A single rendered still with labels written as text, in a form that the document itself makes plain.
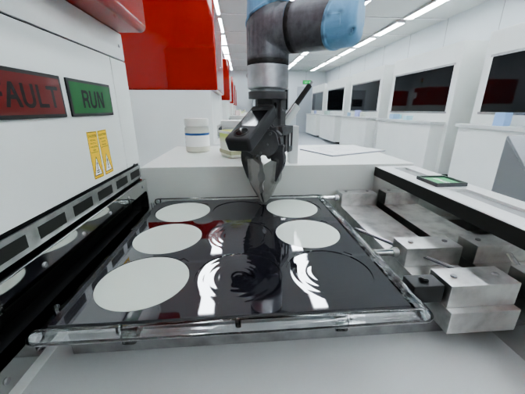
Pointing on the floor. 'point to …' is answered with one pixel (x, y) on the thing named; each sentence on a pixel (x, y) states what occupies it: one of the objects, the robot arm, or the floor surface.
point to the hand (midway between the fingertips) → (262, 197)
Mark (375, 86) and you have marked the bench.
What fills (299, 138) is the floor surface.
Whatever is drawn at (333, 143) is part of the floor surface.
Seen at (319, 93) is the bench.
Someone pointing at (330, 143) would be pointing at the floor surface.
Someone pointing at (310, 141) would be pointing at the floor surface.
